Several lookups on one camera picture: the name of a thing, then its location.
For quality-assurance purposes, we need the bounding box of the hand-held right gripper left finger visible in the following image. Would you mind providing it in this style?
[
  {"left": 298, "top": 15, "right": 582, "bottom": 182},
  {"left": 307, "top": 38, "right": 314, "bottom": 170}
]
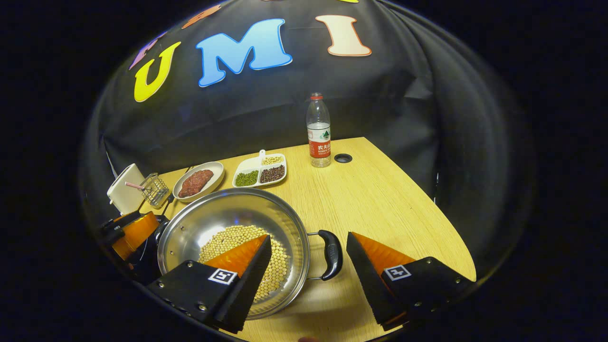
[{"left": 147, "top": 234, "right": 273, "bottom": 333}]

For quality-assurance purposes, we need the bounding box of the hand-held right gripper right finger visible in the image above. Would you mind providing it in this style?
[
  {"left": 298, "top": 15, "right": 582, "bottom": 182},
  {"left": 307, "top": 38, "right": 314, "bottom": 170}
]
[{"left": 346, "top": 231, "right": 477, "bottom": 332}]

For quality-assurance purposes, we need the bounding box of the stainless steel pot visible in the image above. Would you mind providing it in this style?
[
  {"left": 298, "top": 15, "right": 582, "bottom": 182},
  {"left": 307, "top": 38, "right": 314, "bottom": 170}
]
[{"left": 157, "top": 188, "right": 343, "bottom": 320}]

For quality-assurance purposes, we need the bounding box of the white toaster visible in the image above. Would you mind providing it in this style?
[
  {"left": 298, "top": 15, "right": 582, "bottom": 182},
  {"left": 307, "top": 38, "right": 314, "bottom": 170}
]
[{"left": 107, "top": 163, "right": 145, "bottom": 215}]

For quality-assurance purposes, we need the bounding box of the pile of yellow soybeans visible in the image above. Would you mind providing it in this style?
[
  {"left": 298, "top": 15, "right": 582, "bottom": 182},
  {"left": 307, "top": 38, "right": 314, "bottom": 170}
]
[{"left": 199, "top": 225, "right": 290, "bottom": 301}]

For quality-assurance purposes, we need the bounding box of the raw red meat slice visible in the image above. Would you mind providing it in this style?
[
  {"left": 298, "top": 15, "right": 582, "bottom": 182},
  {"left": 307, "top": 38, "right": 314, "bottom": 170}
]
[{"left": 178, "top": 170, "right": 214, "bottom": 198}]

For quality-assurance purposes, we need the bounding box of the round beige plate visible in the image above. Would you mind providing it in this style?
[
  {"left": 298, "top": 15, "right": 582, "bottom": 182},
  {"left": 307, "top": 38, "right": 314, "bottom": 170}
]
[{"left": 172, "top": 161, "right": 225, "bottom": 203}]

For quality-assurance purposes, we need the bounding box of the portion of dark red beans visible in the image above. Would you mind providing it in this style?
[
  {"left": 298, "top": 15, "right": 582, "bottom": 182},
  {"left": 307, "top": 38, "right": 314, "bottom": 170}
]
[{"left": 260, "top": 165, "right": 285, "bottom": 184}]

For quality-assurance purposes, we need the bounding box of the white divided dish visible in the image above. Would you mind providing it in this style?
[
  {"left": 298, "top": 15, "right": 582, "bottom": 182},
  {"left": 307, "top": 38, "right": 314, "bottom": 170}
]
[{"left": 232, "top": 150, "right": 288, "bottom": 188}]

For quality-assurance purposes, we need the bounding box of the clear plastic water bottle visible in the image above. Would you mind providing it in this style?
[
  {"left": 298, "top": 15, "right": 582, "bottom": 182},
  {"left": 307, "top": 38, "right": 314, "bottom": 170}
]
[{"left": 306, "top": 93, "right": 332, "bottom": 168}]

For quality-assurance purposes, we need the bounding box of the black backdrop cloth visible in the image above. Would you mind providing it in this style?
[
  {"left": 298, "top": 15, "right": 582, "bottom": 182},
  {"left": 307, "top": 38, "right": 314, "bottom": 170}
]
[{"left": 81, "top": 0, "right": 535, "bottom": 276}]

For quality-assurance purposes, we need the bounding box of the metal wire rack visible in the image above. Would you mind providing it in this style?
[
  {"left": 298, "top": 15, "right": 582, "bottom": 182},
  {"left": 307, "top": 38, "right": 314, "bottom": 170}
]
[{"left": 140, "top": 173, "right": 170, "bottom": 209}]

